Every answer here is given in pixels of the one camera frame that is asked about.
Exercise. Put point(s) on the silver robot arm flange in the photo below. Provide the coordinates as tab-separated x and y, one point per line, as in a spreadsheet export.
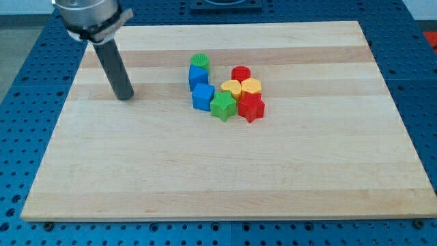
95	21

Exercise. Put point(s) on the red circle block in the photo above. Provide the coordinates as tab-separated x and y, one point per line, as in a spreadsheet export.
240	73

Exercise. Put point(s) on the green circle block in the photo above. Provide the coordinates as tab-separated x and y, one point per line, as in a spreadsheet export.
201	60

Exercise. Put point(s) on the green star block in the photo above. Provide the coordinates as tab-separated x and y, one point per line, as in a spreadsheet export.
223	105

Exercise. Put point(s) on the blue cube block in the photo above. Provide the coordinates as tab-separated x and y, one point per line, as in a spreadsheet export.
202	96

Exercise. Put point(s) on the red star block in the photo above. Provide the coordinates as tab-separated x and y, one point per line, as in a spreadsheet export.
251	106

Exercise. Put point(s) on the yellow heart block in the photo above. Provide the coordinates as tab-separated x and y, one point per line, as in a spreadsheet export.
234	87

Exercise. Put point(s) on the yellow hexagon block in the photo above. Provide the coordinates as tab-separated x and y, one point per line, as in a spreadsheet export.
251	85

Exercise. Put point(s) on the blue triangle block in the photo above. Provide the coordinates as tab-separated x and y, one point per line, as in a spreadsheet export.
197	75

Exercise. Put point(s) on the wooden board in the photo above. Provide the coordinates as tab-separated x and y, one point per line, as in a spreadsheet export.
331	145

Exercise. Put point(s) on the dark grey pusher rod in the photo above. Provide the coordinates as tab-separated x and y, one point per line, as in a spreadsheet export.
113	66

